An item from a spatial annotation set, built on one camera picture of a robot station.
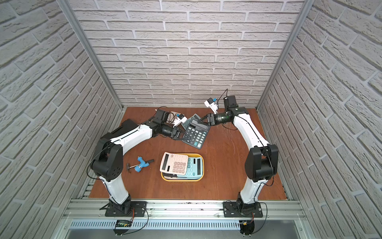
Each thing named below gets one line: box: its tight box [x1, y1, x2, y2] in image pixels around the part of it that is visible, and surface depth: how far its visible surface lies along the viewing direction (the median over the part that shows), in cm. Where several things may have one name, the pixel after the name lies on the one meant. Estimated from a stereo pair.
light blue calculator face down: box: [176, 156, 203, 179], surface depth 83 cm
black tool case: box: [100, 118, 140, 140], surface depth 104 cm
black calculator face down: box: [181, 118, 211, 150], surface depth 79 cm
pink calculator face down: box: [159, 151, 189, 176], surface depth 83 cm
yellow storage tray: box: [161, 152, 205, 182], surface depth 84 cm
